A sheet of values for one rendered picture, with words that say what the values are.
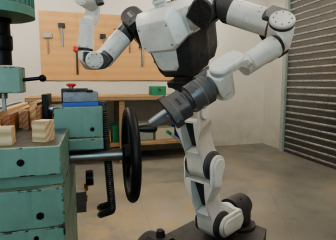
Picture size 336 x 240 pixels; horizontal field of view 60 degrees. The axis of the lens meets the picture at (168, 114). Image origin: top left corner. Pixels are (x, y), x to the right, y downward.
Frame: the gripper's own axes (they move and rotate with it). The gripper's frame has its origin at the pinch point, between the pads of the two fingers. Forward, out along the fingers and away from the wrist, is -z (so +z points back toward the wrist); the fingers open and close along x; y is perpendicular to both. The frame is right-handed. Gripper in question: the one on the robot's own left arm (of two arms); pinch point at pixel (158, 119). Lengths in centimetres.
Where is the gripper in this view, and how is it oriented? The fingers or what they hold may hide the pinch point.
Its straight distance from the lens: 84.9
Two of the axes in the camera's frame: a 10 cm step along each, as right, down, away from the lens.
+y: -2.5, -6.3, -7.4
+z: 8.4, -5.2, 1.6
